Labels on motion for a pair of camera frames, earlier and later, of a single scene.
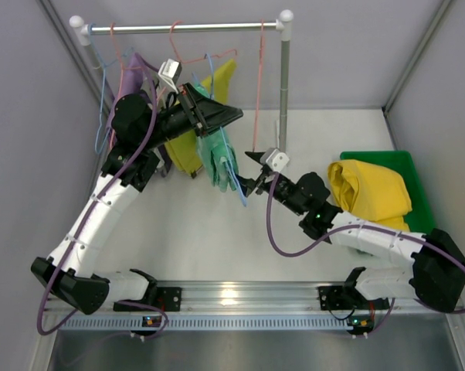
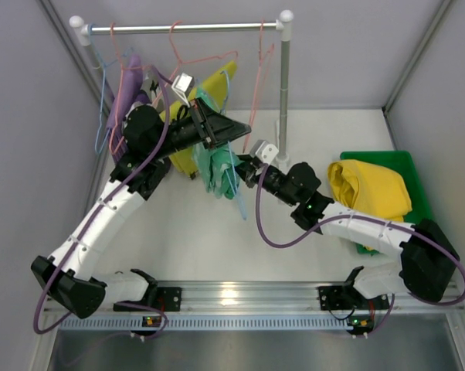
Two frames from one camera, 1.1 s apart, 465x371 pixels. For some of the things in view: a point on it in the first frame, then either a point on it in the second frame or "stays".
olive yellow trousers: [181, 151] stays
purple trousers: [130, 82] stays
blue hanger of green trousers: [229, 160] to [226, 73]
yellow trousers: [371, 192] stays
